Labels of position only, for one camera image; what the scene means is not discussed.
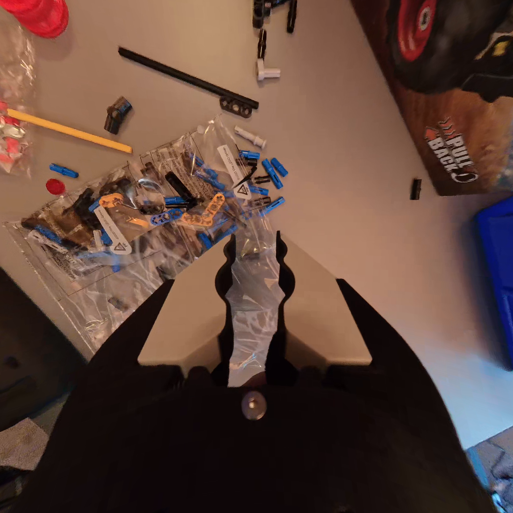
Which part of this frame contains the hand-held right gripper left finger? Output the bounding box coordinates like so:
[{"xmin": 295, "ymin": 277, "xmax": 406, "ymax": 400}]
[{"xmin": 137, "ymin": 234, "xmax": 237, "ymax": 387}]

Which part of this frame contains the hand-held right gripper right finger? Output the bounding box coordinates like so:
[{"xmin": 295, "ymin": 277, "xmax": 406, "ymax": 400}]
[{"xmin": 265, "ymin": 230, "xmax": 373, "ymax": 387}]

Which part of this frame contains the clear plastic bag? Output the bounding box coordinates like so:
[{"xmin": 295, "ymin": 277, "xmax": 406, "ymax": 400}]
[{"xmin": 2, "ymin": 114, "xmax": 290, "ymax": 387}]

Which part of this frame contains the grey desk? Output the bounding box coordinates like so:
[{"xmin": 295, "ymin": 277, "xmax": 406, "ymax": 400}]
[{"xmin": 0, "ymin": 0, "xmax": 513, "ymax": 449}]

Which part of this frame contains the cluster of blue pins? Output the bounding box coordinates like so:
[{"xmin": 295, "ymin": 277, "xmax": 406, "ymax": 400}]
[{"xmin": 238, "ymin": 149, "xmax": 290, "ymax": 219}]

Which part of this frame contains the blue plastic bin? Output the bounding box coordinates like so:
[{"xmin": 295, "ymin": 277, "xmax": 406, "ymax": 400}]
[{"xmin": 474, "ymin": 196, "xmax": 513, "ymax": 371}]

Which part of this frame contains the light grey pin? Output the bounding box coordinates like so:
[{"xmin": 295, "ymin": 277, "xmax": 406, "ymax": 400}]
[{"xmin": 234, "ymin": 125, "xmax": 268, "ymax": 150}]

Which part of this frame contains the small black connector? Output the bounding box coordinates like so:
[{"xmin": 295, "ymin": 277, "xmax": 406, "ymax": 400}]
[{"xmin": 103, "ymin": 95, "xmax": 134, "ymax": 135}]

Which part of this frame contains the short black three-hole beam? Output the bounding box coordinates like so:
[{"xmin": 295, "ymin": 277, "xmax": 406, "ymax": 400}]
[{"xmin": 219, "ymin": 96, "xmax": 254, "ymax": 119}]

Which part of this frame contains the yellow axle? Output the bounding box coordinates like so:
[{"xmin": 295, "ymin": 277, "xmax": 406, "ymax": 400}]
[{"xmin": 6, "ymin": 108, "xmax": 134, "ymax": 154}]

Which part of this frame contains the long black axle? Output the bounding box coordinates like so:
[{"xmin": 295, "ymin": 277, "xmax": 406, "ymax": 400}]
[{"xmin": 117, "ymin": 46, "xmax": 260, "ymax": 111}]

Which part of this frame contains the clear bag of small parts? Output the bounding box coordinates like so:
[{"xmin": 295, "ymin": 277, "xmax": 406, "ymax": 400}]
[{"xmin": 0, "ymin": 24, "xmax": 38, "ymax": 179}]

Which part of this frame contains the white angled connector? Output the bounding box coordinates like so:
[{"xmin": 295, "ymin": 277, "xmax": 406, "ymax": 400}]
[{"xmin": 256, "ymin": 59, "xmax": 282, "ymax": 83}]

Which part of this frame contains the printed toy set box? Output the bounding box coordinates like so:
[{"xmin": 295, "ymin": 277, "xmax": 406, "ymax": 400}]
[{"xmin": 350, "ymin": 0, "xmax": 513, "ymax": 198}]

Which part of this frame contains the red wheel hub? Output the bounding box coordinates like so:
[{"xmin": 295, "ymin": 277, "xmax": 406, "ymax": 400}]
[{"xmin": 7, "ymin": 0, "xmax": 70, "ymax": 39}]

